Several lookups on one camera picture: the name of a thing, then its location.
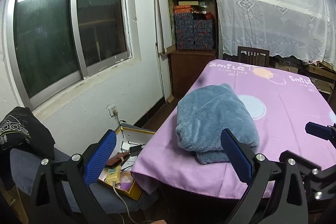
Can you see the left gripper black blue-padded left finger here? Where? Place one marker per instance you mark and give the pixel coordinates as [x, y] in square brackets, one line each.
[49, 200]

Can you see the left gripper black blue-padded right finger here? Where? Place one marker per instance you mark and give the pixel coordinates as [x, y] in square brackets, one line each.
[275, 192]

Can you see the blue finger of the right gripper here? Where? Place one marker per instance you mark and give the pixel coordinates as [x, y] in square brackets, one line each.
[324, 132]

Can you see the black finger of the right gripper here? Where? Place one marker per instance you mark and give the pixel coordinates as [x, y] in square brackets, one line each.
[319, 184]

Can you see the blue fluffy fleece garment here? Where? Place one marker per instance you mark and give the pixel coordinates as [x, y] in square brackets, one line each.
[204, 113]

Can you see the purple printed blanket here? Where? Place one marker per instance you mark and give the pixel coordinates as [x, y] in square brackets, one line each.
[281, 104]

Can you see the yellow white handheld device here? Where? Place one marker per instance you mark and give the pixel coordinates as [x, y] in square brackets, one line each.
[113, 176]

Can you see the gold open gift box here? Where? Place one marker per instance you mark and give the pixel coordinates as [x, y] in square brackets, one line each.
[130, 141]

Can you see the black printed garment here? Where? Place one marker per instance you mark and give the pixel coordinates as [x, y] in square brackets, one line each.
[20, 129]

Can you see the dark wooden chair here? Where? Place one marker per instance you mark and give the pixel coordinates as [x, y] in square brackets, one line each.
[253, 56]

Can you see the white lace curtain cloth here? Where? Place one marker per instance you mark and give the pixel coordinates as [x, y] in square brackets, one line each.
[304, 29]

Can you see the brown wooden cabinet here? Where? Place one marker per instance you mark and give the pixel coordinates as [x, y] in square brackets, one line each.
[186, 66]

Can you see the blue patterned storage box right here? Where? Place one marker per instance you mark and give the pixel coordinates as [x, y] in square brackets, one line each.
[203, 34]

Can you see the blue patterned storage box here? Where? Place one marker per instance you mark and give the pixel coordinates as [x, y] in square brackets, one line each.
[184, 31]
[203, 34]

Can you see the aluminium sliding window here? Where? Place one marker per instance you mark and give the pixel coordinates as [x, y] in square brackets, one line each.
[54, 44]

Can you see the blue patterned storage box left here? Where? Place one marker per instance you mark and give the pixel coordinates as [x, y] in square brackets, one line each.
[184, 31]

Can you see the white folded board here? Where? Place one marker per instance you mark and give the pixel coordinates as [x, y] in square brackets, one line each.
[164, 24]

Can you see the white wall socket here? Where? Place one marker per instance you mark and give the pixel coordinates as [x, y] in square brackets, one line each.
[112, 110]

